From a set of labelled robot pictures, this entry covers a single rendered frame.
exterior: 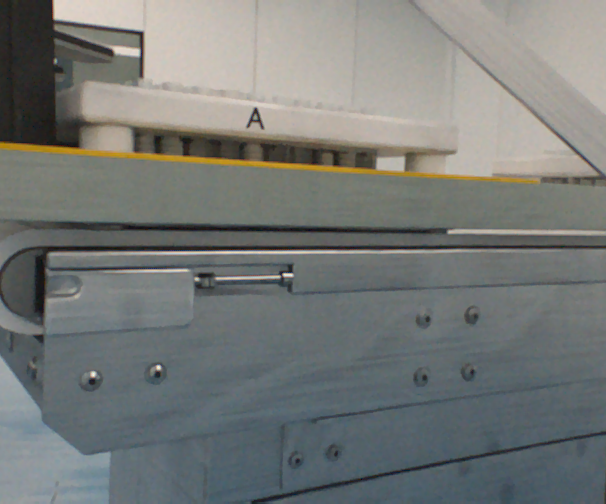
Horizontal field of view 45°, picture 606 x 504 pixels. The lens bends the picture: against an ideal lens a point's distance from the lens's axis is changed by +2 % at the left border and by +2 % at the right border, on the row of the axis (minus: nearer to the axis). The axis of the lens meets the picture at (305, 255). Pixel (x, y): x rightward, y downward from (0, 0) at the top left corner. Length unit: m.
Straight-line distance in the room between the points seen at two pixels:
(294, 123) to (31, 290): 0.17
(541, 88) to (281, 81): 5.48
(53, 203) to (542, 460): 0.45
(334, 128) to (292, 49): 5.53
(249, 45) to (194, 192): 5.50
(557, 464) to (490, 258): 0.23
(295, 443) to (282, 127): 0.20
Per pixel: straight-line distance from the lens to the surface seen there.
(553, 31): 5.52
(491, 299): 0.50
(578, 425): 0.65
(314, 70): 6.00
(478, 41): 0.43
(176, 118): 0.39
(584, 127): 0.43
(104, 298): 0.35
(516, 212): 0.50
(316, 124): 0.42
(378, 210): 0.42
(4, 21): 0.38
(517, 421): 0.60
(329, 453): 0.49
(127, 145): 0.38
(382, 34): 6.29
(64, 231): 0.36
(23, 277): 0.36
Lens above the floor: 0.87
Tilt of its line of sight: 5 degrees down
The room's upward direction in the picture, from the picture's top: 2 degrees clockwise
